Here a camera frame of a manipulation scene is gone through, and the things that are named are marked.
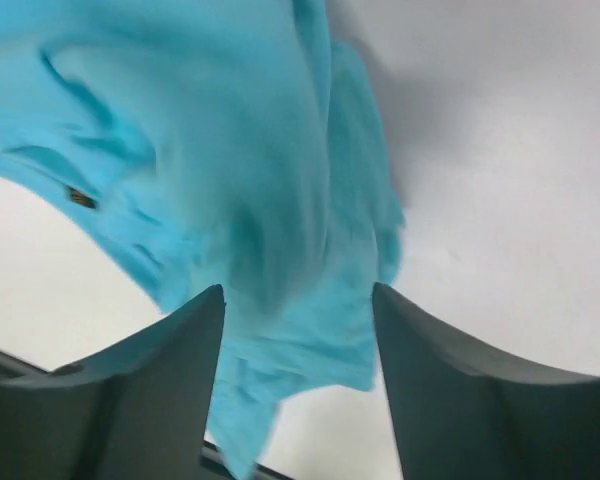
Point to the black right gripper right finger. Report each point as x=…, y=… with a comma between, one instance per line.
x=464, y=409

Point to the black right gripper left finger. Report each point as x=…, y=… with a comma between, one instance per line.
x=130, y=400

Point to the cyan t shirt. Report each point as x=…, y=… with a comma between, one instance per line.
x=197, y=143

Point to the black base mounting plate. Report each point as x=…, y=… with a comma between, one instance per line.
x=130, y=425

